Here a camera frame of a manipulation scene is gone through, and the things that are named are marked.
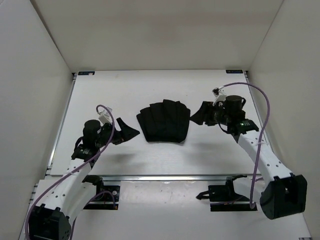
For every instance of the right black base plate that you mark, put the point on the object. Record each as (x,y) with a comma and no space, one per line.
(223,198)

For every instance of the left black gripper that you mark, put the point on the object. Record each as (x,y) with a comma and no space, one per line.
(125,133)

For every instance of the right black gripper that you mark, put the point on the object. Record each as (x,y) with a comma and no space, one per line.
(203,114)

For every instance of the left blue corner label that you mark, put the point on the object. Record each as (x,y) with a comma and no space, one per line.
(86,73)

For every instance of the black pleated skirt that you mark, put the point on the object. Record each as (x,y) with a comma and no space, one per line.
(166,121)

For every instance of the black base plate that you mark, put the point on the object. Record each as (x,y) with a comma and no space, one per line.
(223,198)
(107,194)

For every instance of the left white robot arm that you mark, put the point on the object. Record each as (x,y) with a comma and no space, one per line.
(52,215)

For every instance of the aluminium table frame rail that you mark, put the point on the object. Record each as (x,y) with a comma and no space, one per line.
(207,153)

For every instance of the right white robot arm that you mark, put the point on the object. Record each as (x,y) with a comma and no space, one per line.
(283,193)

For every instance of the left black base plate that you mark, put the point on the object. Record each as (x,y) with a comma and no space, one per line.
(107,194)

